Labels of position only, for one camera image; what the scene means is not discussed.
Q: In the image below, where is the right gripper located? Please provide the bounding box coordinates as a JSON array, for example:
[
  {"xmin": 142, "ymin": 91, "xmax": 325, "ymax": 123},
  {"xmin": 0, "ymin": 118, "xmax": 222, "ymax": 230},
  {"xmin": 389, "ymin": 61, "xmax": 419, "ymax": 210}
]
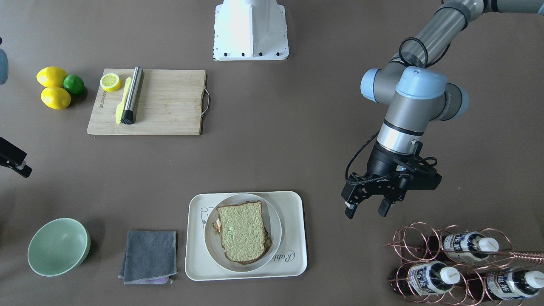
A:
[{"xmin": 0, "ymin": 137, "xmax": 33, "ymax": 178}]

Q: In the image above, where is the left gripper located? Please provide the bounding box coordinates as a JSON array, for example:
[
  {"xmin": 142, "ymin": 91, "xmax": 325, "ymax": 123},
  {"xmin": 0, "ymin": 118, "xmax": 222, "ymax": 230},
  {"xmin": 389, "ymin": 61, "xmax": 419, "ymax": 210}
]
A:
[{"xmin": 341, "ymin": 141, "xmax": 442, "ymax": 219}]

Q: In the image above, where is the plain bread slice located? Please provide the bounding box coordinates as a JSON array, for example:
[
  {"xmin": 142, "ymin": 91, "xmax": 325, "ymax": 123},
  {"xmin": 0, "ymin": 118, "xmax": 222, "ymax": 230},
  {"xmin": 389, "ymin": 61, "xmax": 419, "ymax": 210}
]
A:
[{"xmin": 213, "ymin": 200, "xmax": 272, "ymax": 265}]

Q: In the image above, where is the bread slice with fried egg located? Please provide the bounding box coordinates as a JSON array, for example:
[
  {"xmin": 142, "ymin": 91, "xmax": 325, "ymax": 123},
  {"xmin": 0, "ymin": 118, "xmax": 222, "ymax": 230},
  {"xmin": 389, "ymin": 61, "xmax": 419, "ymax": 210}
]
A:
[{"xmin": 212, "ymin": 218, "xmax": 272, "ymax": 265}]

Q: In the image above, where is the white plate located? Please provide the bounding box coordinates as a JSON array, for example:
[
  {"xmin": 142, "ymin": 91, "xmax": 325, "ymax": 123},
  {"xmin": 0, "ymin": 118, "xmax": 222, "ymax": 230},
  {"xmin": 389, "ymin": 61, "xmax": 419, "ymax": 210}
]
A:
[{"xmin": 200, "ymin": 193, "xmax": 283, "ymax": 273}]

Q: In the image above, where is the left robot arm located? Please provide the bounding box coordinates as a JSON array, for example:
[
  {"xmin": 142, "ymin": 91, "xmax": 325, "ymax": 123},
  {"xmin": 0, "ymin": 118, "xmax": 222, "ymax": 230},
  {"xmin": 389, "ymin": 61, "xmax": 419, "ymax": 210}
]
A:
[{"xmin": 341, "ymin": 0, "xmax": 543, "ymax": 219}]

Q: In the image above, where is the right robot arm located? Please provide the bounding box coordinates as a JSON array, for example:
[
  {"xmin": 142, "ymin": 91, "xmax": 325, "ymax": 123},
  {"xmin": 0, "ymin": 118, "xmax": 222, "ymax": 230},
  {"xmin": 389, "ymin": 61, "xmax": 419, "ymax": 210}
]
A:
[{"xmin": 0, "ymin": 49, "xmax": 32, "ymax": 178}]

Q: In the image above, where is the cream rabbit tray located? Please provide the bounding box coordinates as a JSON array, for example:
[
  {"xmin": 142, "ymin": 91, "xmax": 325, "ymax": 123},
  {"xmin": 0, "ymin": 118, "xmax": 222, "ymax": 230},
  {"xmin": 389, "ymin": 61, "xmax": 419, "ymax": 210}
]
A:
[{"xmin": 184, "ymin": 190, "xmax": 308, "ymax": 281}]

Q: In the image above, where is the yellow lemon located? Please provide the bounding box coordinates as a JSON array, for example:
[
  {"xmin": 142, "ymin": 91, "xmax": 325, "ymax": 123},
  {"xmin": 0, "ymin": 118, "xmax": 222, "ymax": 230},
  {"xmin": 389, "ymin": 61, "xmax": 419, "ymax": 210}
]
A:
[
  {"xmin": 41, "ymin": 87, "xmax": 71, "ymax": 110},
  {"xmin": 36, "ymin": 66, "xmax": 68, "ymax": 88}
]

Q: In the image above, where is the mint green bowl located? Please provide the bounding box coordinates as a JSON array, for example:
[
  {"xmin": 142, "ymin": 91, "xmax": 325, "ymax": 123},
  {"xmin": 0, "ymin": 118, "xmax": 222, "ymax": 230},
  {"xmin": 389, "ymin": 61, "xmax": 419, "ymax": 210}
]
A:
[{"xmin": 27, "ymin": 218, "xmax": 91, "ymax": 277}]

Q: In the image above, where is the tea bottle two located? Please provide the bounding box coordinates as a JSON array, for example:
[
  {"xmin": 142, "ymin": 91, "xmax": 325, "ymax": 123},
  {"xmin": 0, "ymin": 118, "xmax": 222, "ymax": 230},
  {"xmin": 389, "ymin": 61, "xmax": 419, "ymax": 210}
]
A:
[{"xmin": 388, "ymin": 260, "xmax": 461, "ymax": 297}]

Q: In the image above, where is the lime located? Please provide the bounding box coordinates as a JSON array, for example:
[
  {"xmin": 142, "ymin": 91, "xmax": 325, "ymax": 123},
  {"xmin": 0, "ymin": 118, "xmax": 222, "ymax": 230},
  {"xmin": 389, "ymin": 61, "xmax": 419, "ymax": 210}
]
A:
[{"xmin": 63, "ymin": 75, "xmax": 85, "ymax": 96}]

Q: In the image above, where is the tea bottle one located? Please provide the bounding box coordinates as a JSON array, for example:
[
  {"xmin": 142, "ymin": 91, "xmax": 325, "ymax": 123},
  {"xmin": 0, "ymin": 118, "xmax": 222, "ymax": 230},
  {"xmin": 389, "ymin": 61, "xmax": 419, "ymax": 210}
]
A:
[{"xmin": 422, "ymin": 231, "xmax": 499, "ymax": 263}]

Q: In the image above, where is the yellow plastic knife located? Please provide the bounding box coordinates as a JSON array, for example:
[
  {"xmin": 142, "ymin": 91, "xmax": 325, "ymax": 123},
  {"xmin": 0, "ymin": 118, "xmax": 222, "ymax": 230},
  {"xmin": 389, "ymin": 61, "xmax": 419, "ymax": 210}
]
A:
[{"xmin": 115, "ymin": 77, "xmax": 132, "ymax": 125}]

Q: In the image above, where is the half lemon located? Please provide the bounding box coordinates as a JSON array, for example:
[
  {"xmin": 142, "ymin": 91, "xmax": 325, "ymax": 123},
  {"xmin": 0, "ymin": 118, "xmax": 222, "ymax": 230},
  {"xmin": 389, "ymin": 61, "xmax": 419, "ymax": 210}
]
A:
[{"xmin": 100, "ymin": 72, "xmax": 121, "ymax": 92}]

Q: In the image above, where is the dark grey cloth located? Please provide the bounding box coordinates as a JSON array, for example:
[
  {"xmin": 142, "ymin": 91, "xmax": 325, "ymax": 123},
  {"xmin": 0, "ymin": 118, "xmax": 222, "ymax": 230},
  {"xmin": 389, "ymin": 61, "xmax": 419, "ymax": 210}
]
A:
[{"xmin": 118, "ymin": 230, "xmax": 178, "ymax": 285}]

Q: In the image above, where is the wooden cutting board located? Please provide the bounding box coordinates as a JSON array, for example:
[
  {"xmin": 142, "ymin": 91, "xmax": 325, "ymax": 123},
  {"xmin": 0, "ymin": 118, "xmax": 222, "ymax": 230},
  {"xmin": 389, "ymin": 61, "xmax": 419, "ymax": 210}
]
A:
[{"xmin": 87, "ymin": 69, "xmax": 207, "ymax": 136}]

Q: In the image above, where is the tea bottle three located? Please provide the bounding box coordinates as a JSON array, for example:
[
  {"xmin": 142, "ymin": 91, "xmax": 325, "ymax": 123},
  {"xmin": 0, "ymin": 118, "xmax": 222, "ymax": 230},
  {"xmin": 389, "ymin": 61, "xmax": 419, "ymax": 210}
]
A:
[{"xmin": 467, "ymin": 267, "xmax": 544, "ymax": 302}]

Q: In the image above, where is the copper wire bottle rack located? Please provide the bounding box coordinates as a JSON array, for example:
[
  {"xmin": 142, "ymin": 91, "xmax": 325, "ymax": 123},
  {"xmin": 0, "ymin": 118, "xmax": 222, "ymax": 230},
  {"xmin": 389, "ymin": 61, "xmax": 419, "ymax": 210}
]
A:
[{"xmin": 387, "ymin": 221, "xmax": 543, "ymax": 306}]

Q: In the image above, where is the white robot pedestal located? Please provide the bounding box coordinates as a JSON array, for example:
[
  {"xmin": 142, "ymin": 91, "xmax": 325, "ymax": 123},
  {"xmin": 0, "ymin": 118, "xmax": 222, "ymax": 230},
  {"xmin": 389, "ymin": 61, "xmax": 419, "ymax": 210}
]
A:
[{"xmin": 212, "ymin": 0, "xmax": 289, "ymax": 61}]

